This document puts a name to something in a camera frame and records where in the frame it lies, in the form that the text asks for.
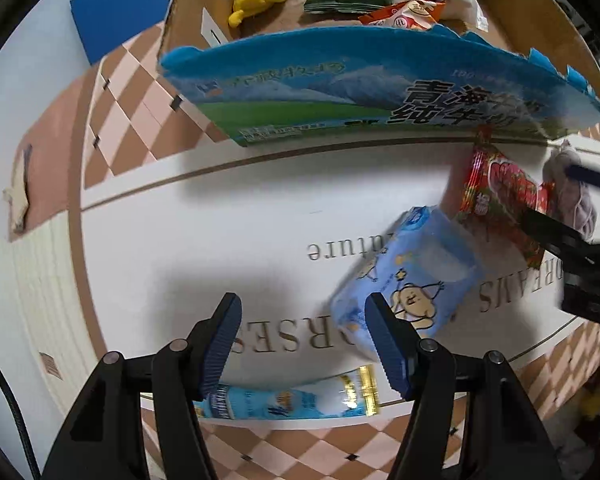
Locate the blue tissue pack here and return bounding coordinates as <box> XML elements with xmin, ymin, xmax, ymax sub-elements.
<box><xmin>329</xmin><ymin>206</ymin><xmax>483</xmax><ymax>360</ymax></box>

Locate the cardboard scrap on table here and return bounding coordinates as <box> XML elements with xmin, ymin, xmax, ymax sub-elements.
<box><xmin>3</xmin><ymin>144</ymin><xmax>33</xmax><ymax>234</ymax></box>

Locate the blue folded mat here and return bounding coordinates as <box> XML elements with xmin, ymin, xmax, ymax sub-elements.
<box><xmin>70</xmin><ymin>0</ymin><xmax>169</xmax><ymax>64</ymax></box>

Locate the blue gold milk sachet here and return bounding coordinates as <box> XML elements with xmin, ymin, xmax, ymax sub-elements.
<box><xmin>194</xmin><ymin>365</ymin><xmax>380</xmax><ymax>420</ymax></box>

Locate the purple knitted cloth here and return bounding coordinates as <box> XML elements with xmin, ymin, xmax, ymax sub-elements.
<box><xmin>543</xmin><ymin>141</ymin><xmax>597</xmax><ymax>240</ymax></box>

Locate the orange panda snack packet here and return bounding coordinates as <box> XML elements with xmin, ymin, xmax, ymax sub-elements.
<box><xmin>358</xmin><ymin>0</ymin><xmax>446</xmax><ymax>30</ymax></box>

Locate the checkered printed tablecloth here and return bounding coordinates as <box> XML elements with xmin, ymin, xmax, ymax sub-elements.
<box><xmin>12</xmin><ymin>26</ymin><xmax>600</xmax><ymax>479</ymax></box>

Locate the blue cardboard milk box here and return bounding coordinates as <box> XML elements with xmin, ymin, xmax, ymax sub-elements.
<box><xmin>159</xmin><ymin>0</ymin><xmax>600</xmax><ymax>145</ymax></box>

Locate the red snack packet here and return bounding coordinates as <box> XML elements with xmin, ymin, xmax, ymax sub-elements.
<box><xmin>456</xmin><ymin>127</ymin><xmax>555</xmax><ymax>269</ymax></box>

